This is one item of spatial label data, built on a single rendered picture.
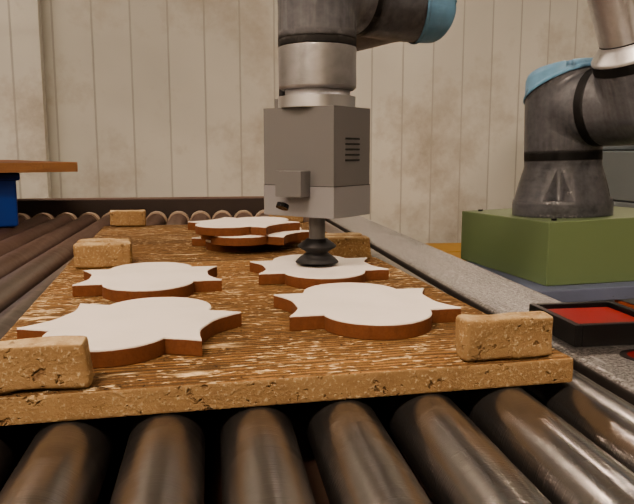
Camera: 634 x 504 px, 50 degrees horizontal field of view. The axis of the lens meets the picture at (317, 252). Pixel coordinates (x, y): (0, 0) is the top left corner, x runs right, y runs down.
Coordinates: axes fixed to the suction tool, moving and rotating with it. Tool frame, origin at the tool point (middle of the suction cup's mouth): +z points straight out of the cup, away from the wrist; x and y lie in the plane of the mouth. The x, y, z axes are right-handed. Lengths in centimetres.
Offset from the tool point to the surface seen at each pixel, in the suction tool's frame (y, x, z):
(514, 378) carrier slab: 26.3, -16.1, 2.4
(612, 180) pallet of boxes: -61, 388, 6
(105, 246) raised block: -20.6, -9.8, -1.0
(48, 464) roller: 13.0, -38.2, 3.0
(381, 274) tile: 6.5, 1.7, 0.9
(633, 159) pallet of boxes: -48, 378, -6
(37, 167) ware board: -76, 17, -8
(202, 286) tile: -3.3, -12.6, 0.9
